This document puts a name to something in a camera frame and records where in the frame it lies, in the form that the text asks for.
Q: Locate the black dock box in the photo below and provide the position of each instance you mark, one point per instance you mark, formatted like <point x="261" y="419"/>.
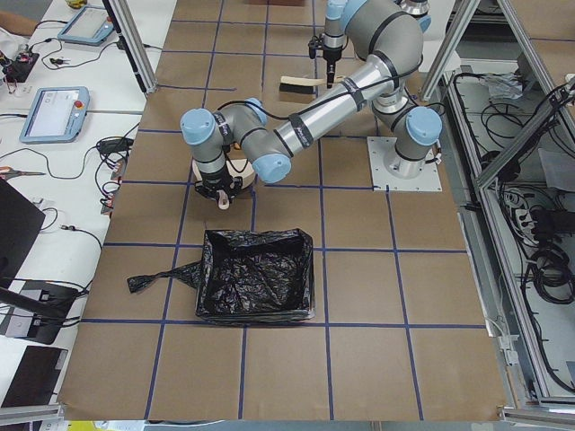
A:
<point x="37" y="312"/>

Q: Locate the beige plastic dustpan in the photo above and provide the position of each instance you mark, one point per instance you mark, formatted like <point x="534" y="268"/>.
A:
<point x="237" y="167"/>

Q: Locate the bin with black bag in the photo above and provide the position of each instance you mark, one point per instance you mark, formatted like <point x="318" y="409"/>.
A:
<point x="246" y="277"/>

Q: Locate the blue teach pendant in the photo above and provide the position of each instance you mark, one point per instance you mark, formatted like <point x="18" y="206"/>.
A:
<point x="91" y="26"/>
<point x="56" y="116"/>

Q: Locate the orange handled scissors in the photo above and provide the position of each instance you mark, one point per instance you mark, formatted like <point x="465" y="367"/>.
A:
<point x="8" y="172"/>

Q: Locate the black tablet device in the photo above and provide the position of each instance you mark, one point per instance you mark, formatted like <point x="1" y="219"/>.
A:
<point x="36" y="376"/>

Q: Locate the black monitor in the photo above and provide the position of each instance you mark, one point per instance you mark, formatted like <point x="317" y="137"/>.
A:
<point x="21" y="222"/>

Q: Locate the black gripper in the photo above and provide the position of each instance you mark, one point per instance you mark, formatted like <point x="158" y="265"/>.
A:
<point x="331" y="56"/>
<point x="214" y="180"/>

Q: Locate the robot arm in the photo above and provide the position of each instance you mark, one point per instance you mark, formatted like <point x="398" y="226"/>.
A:
<point x="357" y="84"/>
<point x="389" y="31"/>

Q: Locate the aluminium frame post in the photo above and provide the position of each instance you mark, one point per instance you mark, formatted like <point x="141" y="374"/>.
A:
<point x="125" y="26"/>

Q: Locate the far blue teach pendant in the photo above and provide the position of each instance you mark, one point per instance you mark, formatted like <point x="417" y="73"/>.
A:
<point x="91" y="26"/>

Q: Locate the near blue teach pendant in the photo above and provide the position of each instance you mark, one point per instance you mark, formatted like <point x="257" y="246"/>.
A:
<point x="56" y="116"/>

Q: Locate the black power adapter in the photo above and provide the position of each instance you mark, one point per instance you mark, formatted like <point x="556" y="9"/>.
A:
<point x="114" y="145"/>

